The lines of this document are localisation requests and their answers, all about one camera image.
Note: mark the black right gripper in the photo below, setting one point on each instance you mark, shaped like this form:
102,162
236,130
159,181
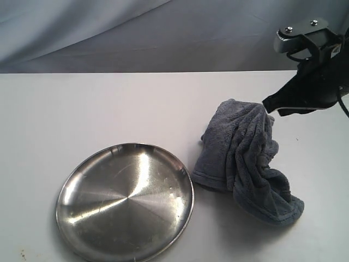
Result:
320,90

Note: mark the grey-blue fleece cloth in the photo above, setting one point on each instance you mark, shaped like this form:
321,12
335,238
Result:
237,148

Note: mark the round stainless steel plate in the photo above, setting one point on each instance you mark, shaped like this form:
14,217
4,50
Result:
127,202

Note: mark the grey fabric backdrop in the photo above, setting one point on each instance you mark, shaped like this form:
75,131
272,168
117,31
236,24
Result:
152,36

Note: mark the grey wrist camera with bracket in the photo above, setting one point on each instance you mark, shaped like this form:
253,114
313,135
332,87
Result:
313,35

